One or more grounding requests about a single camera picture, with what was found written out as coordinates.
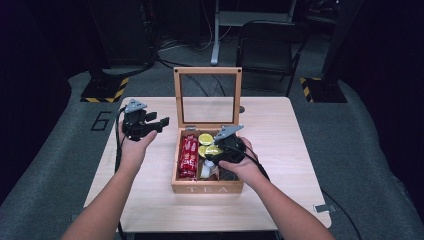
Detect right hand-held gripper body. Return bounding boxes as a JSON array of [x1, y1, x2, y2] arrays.
[[214, 124, 247, 164]]

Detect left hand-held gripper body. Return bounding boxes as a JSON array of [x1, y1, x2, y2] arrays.
[[122, 98, 153, 142]]

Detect wooden box with glass lid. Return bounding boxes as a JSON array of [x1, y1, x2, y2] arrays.
[[170, 66, 245, 195]]

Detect person's right hand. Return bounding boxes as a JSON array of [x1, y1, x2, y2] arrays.
[[218, 137, 264, 186]]

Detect person's left hand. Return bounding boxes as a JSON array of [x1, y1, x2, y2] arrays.
[[118, 121, 158, 169]]

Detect small white packet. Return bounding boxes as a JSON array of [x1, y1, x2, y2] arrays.
[[199, 159, 218, 180]]

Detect pile of dark packets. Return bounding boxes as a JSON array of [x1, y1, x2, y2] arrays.
[[218, 166, 240, 182]]

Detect black stand with striped base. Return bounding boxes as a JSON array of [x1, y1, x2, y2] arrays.
[[79, 0, 130, 104], [298, 0, 364, 104]]

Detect black equipment cabinet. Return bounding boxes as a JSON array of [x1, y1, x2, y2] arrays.
[[84, 0, 158, 68]]

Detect black folding chair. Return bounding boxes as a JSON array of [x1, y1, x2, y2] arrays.
[[232, 19, 311, 98]]

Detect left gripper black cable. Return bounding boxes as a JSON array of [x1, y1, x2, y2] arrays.
[[114, 106, 128, 240]]

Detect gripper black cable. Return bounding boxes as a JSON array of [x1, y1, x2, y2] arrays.
[[114, 106, 128, 240], [244, 151, 363, 240]]

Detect black floor cables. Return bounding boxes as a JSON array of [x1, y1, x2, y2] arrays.
[[156, 57, 228, 98]]

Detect white desk frame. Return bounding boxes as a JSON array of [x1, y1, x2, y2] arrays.
[[210, 0, 298, 66]]

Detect white hanging cable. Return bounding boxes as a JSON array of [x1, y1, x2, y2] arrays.
[[199, 0, 234, 52]]

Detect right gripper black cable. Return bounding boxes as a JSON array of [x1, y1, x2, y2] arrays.
[[244, 151, 363, 240]]

